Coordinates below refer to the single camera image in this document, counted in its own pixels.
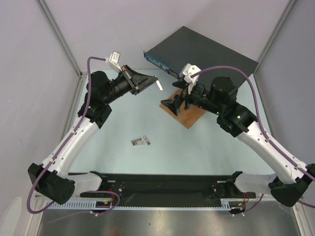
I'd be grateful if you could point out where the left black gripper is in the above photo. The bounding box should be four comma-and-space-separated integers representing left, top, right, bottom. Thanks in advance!
103, 65, 158, 105

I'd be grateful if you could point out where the silver SFP plug module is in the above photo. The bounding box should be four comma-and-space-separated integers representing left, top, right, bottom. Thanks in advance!
156, 80, 163, 91

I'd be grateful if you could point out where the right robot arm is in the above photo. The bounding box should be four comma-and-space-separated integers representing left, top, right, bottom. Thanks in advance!
161, 77, 315, 207

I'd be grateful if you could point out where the wooden base board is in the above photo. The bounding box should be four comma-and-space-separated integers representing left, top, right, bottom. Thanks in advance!
159, 103, 206, 129

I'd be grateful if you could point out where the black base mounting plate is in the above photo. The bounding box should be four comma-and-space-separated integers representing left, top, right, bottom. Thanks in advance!
66, 173, 256, 207

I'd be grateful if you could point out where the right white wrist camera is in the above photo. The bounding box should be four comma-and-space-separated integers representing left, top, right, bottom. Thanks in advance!
180, 63, 201, 94

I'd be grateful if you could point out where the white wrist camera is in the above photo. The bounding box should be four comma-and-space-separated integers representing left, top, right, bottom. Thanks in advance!
180, 63, 201, 94
105, 51, 122, 73

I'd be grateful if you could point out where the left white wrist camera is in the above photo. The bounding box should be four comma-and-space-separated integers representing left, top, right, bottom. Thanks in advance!
105, 51, 122, 73

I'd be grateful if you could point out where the black blue network switch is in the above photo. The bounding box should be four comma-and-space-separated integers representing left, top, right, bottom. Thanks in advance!
144, 26, 258, 79

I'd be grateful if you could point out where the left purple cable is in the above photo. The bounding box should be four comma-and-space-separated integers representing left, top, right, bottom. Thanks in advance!
27, 56, 121, 223

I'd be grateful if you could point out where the purple cable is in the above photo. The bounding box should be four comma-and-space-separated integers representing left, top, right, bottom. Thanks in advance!
27, 56, 121, 223
191, 65, 315, 217

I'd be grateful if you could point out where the left aluminium frame post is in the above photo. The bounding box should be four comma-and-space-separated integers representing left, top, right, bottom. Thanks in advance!
34, 0, 87, 79

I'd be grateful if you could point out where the aluminium frame post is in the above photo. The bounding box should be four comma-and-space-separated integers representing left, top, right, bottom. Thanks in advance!
253, 0, 298, 74
34, 0, 87, 79

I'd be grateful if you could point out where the white slotted cable duct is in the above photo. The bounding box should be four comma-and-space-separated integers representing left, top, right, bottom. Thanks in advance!
49, 198, 242, 210

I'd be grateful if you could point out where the right aluminium frame post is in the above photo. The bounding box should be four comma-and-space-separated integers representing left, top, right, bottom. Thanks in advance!
253, 0, 298, 74

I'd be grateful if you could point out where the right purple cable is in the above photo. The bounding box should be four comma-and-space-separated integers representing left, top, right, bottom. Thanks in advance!
191, 65, 315, 217

